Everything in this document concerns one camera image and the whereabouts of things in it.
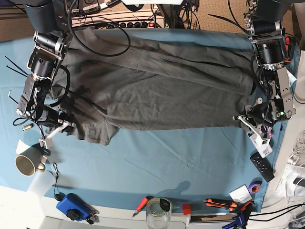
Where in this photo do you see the silver hex key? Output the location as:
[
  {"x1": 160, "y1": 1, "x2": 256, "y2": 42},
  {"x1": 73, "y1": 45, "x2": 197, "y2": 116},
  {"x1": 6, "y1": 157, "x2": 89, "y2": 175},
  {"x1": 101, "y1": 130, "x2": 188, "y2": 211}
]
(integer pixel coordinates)
[{"x1": 8, "y1": 90, "x2": 19, "y2": 104}]

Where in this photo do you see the white paper slip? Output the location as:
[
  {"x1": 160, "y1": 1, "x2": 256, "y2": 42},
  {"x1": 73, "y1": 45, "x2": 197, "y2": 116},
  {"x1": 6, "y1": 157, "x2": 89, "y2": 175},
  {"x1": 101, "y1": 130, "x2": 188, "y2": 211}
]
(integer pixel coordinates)
[{"x1": 15, "y1": 140, "x2": 30, "y2": 155}]

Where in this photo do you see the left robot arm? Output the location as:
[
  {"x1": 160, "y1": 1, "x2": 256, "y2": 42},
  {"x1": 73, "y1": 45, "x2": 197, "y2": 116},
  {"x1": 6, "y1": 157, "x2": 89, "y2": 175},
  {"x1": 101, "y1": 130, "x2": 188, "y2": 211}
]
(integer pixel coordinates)
[{"x1": 237, "y1": 0, "x2": 296, "y2": 146}]

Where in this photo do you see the small red cube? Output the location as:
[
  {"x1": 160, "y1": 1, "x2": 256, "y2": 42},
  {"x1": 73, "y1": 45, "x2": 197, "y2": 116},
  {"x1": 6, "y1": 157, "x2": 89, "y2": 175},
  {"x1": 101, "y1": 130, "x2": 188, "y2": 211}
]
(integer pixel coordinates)
[{"x1": 182, "y1": 204, "x2": 192, "y2": 215}]

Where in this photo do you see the purple glue tube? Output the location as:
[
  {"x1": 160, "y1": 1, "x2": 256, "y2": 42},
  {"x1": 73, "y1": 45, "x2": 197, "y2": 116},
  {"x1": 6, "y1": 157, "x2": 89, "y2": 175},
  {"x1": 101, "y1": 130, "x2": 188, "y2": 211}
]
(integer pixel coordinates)
[{"x1": 262, "y1": 125, "x2": 273, "y2": 138}]

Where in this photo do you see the olive ceramic mug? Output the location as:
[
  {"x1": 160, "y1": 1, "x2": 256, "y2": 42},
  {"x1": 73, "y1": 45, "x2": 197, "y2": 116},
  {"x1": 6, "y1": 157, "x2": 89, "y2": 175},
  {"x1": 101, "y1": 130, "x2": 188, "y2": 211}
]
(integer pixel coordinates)
[{"x1": 15, "y1": 147, "x2": 46, "y2": 177}]

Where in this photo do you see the grey T-shirt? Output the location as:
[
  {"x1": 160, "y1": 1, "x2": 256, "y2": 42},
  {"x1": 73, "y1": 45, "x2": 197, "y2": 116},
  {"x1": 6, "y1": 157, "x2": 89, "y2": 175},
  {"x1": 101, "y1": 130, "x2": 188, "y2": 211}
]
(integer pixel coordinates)
[{"x1": 61, "y1": 29, "x2": 255, "y2": 145}]

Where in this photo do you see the small brass battery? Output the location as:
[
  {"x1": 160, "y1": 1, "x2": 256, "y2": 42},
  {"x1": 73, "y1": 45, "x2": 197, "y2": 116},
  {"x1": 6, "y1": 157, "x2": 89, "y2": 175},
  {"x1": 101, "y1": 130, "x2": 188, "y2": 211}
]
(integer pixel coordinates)
[{"x1": 22, "y1": 123, "x2": 34, "y2": 131}]

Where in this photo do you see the white small card box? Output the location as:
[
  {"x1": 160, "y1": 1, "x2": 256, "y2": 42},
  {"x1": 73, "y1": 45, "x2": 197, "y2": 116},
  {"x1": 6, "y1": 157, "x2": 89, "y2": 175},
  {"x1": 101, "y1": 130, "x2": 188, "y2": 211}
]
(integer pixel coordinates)
[{"x1": 229, "y1": 185, "x2": 252, "y2": 204}]

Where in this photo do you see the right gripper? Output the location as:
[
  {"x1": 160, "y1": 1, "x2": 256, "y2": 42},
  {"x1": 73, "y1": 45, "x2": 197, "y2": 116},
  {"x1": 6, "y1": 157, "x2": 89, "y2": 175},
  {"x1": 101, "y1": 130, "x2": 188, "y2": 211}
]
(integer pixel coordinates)
[{"x1": 38, "y1": 107, "x2": 76, "y2": 149}]

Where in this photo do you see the blue clamp block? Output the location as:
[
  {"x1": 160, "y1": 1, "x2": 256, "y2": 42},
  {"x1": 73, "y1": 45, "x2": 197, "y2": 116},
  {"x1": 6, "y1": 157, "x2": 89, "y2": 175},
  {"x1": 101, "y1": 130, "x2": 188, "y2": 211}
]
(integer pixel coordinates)
[{"x1": 54, "y1": 193, "x2": 98, "y2": 225}]

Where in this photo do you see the red handled screwdriver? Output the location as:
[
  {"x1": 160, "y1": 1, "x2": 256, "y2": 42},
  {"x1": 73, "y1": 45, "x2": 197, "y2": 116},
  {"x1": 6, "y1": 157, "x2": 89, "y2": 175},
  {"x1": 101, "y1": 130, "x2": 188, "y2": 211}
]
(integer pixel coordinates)
[{"x1": 132, "y1": 196, "x2": 153, "y2": 217}]

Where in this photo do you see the orange black utility knife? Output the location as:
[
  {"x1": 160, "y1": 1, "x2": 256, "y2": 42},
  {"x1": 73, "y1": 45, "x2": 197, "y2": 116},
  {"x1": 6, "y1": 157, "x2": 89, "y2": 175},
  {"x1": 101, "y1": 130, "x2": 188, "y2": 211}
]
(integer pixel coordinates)
[{"x1": 203, "y1": 198, "x2": 238, "y2": 211}]

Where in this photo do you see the clear glass jar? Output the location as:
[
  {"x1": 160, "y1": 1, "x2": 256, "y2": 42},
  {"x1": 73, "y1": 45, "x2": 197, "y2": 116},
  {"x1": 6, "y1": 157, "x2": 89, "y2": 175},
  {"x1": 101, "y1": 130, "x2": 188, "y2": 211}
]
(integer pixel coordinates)
[{"x1": 146, "y1": 198, "x2": 172, "y2": 229}]

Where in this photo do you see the blue clamp bottom right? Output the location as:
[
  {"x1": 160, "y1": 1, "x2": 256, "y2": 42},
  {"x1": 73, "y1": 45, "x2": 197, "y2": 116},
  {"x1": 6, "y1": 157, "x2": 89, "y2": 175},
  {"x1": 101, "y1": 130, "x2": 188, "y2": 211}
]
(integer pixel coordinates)
[{"x1": 222, "y1": 201, "x2": 254, "y2": 229}]

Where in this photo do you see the white packaged box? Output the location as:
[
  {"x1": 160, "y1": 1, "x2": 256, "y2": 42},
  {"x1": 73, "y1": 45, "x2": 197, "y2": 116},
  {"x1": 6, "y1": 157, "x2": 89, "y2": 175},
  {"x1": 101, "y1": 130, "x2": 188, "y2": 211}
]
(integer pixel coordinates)
[{"x1": 247, "y1": 130, "x2": 273, "y2": 158}]

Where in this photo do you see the purple tape roll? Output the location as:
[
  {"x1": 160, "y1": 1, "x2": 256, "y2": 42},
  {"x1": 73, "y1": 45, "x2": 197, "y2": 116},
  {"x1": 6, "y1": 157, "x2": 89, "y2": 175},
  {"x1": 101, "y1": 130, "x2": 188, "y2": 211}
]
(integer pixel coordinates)
[{"x1": 248, "y1": 181, "x2": 261, "y2": 194}]

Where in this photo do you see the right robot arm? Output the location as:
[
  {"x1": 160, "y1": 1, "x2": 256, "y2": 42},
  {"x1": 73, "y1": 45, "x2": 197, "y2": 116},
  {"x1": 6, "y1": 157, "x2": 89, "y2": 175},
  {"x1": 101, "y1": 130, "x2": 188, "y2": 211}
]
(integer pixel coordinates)
[{"x1": 16, "y1": 0, "x2": 75, "y2": 149}]

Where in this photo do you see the black remote control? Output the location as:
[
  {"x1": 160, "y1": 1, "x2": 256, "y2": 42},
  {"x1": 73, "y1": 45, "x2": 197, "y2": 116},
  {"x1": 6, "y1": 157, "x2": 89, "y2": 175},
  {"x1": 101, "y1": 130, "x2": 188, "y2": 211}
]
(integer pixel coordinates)
[{"x1": 250, "y1": 152, "x2": 274, "y2": 183}]

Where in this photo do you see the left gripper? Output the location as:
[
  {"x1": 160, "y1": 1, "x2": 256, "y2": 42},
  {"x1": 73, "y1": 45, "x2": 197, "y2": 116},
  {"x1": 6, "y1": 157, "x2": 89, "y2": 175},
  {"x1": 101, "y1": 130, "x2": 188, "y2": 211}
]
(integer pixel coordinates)
[{"x1": 233, "y1": 97, "x2": 272, "y2": 145}]

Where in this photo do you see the black lanyard with carabiner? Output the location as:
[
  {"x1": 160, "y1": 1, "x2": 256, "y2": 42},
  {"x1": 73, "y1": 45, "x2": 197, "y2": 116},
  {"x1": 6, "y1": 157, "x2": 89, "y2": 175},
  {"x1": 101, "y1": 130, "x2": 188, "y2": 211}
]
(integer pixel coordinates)
[{"x1": 52, "y1": 162, "x2": 64, "y2": 201}]

